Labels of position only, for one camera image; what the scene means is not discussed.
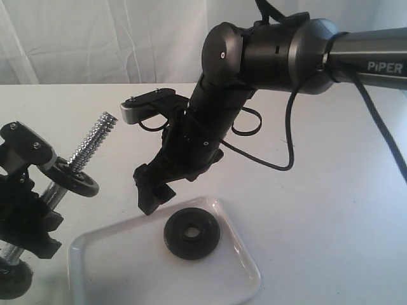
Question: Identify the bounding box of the chrome threaded dumbbell bar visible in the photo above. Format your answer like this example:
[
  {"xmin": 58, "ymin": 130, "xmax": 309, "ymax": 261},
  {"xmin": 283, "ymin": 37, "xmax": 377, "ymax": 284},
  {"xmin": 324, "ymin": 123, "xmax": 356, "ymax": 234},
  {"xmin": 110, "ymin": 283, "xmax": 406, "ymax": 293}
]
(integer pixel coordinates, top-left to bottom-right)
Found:
[{"xmin": 1, "ymin": 112, "xmax": 117, "ymax": 259}]

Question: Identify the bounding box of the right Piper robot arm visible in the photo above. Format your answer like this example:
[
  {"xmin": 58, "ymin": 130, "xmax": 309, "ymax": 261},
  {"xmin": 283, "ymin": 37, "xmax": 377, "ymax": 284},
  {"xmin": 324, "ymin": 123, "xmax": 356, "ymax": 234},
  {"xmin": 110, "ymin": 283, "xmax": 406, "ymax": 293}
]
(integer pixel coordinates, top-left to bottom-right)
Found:
[{"xmin": 131, "ymin": 18, "xmax": 406, "ymax": 215}]

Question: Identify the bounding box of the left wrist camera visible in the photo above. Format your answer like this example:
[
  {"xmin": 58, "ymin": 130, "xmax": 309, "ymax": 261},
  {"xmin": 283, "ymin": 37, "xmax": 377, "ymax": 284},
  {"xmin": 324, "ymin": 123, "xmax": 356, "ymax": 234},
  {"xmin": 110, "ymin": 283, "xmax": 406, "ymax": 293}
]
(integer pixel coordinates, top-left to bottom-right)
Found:
[{"xmin": 1, "ymin": 121, "xmax": 57, "ymax": 175}]

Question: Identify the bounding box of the white backdrop curtain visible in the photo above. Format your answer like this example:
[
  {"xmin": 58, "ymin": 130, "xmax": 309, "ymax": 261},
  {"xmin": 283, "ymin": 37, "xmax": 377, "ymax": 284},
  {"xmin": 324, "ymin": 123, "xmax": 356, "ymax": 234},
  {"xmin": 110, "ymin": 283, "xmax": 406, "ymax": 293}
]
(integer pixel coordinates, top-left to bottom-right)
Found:
[{"xmin": 0, "ymin": 0, "xmax": 407, "ymax": 86}]

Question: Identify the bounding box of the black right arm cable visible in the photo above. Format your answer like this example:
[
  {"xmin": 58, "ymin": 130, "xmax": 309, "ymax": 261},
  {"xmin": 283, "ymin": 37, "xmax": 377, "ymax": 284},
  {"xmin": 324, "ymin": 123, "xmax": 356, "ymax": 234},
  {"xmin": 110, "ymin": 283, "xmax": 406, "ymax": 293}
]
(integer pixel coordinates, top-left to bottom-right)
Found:
[{"xmin": 139, "ymin": 0, "xmax": 407, "ymax": 184}]

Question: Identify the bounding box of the black weight plate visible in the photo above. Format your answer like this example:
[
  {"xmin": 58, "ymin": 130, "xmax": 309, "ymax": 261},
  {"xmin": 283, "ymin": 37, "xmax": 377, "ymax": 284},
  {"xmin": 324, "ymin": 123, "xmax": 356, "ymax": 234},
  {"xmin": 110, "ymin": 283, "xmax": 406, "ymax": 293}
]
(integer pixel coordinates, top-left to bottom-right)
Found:
[
  {"xmin": 1, "ymin": 261, "xmax": 33, "ymax": 300},
  {"xmin": 163, "ymin": 207, "xmax": 221, "ymax": 261},
  {"xmin": 38, "ymin": 157, "xmax": 99, "ymax": 198}
]

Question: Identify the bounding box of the white rectangular tray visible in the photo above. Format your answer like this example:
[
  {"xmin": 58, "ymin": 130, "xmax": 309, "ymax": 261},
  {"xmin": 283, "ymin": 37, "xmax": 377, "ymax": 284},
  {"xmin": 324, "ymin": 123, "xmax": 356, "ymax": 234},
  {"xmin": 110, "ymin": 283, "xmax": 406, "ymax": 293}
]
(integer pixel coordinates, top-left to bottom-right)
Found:
[{"xmin": 68, "ymin": 196, "xmax": 261, "ymax": 304}]

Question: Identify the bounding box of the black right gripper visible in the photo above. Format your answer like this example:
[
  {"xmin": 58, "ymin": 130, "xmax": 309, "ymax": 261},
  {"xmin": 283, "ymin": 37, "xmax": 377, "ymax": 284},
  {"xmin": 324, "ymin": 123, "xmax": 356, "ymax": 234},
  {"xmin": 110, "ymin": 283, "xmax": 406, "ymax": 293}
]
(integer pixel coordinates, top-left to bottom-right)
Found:
[{"xmin": 133, "ymin": 104, "xmax": 223, "ymax": 215}]

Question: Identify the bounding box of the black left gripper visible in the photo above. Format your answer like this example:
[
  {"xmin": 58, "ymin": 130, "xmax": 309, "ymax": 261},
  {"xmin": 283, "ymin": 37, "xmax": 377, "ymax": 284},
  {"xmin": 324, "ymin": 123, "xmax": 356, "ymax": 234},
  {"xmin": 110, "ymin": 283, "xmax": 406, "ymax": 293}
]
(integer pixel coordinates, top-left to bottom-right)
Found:
[{"xmin": 1, "ymin": 163, "xmax": 64, "ymax": 258}]

